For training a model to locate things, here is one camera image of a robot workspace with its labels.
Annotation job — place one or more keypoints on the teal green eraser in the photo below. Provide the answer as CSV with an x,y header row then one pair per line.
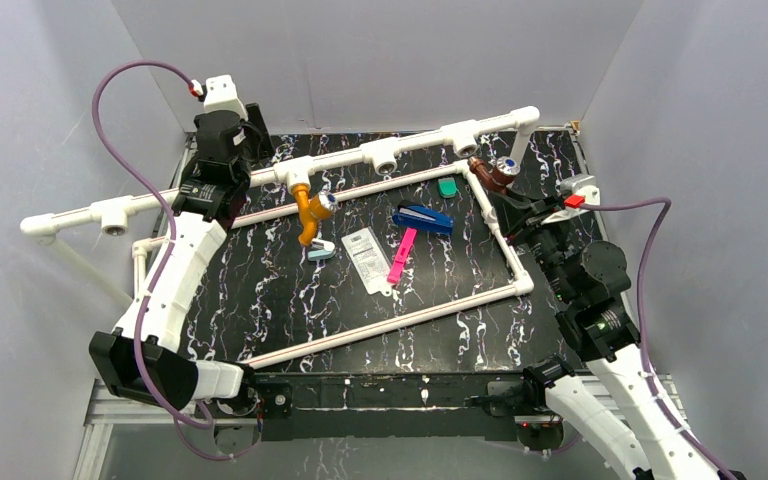
x,y
447,187

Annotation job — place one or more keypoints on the pink plastic clip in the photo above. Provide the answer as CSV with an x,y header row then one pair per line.
x,y
402,256

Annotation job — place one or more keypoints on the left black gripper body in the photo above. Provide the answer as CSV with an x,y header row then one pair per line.
x,y
259,143

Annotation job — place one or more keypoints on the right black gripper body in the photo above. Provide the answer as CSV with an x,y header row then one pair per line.
x,y
528,228

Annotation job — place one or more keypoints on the black front base bar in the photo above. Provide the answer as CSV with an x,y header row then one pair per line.
x,y
390,401

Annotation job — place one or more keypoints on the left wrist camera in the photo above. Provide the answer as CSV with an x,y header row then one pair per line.
x,y
218,93

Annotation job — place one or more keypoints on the blue stapler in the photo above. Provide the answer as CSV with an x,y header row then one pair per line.
x,y
420,217

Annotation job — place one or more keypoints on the orange plastic faucet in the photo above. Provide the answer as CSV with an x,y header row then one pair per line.
x,y
312,210

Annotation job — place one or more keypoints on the small white teal clip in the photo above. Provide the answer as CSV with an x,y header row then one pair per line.
x,y
320,250

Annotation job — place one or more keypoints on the white barcode label tag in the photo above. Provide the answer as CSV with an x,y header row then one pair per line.
x,y
369,260

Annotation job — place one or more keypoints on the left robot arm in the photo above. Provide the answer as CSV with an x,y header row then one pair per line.
x,y
141,355

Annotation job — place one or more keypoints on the brown plastic faucet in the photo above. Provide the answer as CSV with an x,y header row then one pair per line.
x,y
498,176

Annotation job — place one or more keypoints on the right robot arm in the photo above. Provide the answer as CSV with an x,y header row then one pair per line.
x,y
645,437

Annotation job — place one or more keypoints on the white PVC pipe frame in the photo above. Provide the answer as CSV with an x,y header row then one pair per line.
x,y
45,228

